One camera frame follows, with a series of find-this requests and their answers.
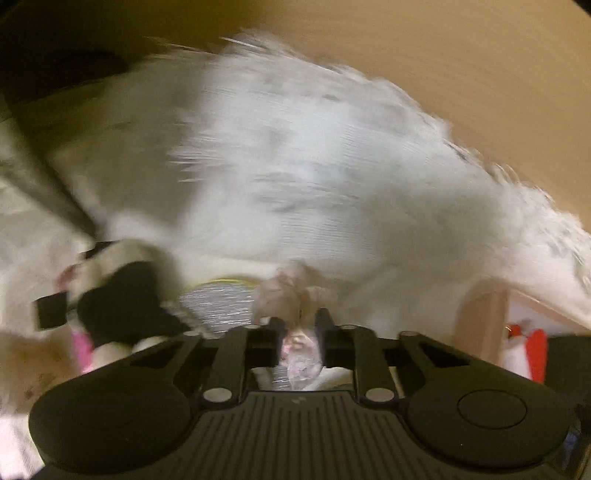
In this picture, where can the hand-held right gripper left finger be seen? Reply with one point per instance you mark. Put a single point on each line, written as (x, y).
(276, 339)

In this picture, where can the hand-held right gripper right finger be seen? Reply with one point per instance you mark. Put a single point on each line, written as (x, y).
(323, 339)

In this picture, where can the pink fabric rose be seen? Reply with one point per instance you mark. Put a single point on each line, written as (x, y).
(286, 295)

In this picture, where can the pink cardboard box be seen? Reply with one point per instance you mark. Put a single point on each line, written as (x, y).
(482, 318)

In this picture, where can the black and white plush toy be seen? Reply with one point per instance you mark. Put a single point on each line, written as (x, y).
(117, 295)

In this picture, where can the pink soft item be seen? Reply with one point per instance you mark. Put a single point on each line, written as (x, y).
(84, 350)

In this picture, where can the red and white soft toy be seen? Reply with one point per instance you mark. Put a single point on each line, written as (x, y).
(526, 350)

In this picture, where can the white fluffy rug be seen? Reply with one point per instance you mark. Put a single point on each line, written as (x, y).
(323, 161)

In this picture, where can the beige plush toy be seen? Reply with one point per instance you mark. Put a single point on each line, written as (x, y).
(32, 364)

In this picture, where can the dark grey object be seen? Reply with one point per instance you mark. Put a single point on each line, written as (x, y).
(570, 364)

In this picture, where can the white fringed cloth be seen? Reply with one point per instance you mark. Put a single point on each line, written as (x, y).
(32, 230)

